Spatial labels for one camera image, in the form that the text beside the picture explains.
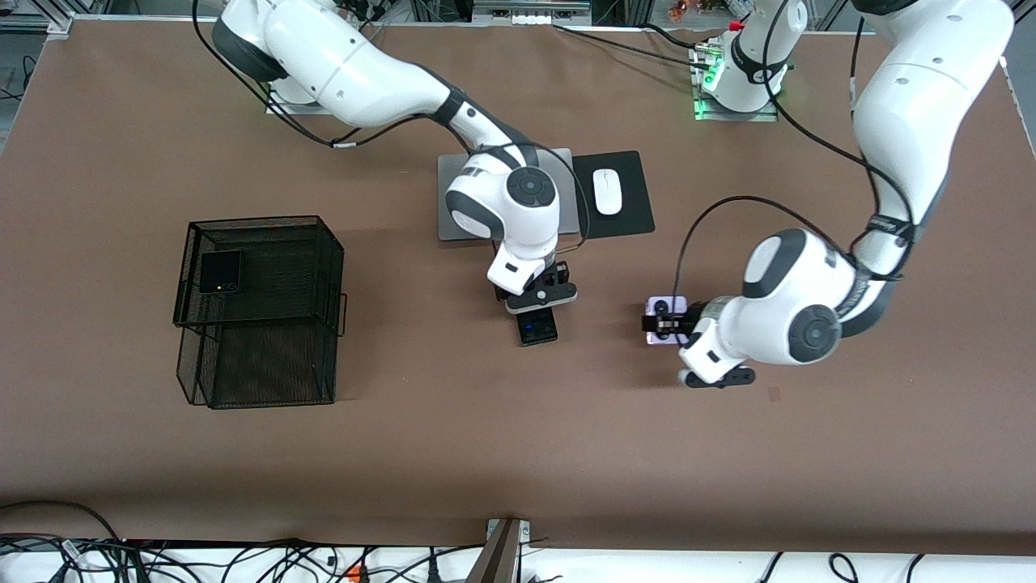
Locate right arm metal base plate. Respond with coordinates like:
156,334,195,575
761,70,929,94
265,85,329,115

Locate silver closed laptop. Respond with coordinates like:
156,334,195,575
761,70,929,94
437,148,581,242

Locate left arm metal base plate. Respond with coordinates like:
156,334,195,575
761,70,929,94
692,45,779,122

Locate black mouse pad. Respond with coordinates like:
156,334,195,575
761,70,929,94
571,151,656,240

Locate black base cable bundle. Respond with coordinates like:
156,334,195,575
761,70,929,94
348,0,405,29

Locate black mesh two-tier tray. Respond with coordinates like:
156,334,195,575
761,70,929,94
172,215,348,410

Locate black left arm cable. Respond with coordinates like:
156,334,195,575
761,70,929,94
669,0,919,304

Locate long black table cable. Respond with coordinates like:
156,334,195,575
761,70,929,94
552,24,713,67

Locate short black table cable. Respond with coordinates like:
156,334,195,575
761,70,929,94
643,23,715,51

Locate lavender flip phone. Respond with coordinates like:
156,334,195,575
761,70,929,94
645,296,690,347

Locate small colourful toys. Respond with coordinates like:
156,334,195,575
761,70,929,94
670,0,729,21

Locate grey curved cable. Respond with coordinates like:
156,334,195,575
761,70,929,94
0,500,124,543

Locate aluminium frame rail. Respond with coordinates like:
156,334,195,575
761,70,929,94
0,11,110,37

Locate grey power strip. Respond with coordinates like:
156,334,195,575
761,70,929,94
472,0,592,27

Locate white computer mouse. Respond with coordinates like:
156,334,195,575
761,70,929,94
592,168,623,216

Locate small black flip phone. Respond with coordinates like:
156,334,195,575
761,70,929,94
198,249,244,296

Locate tall black smartphone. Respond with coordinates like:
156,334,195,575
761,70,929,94
518,306,559,347

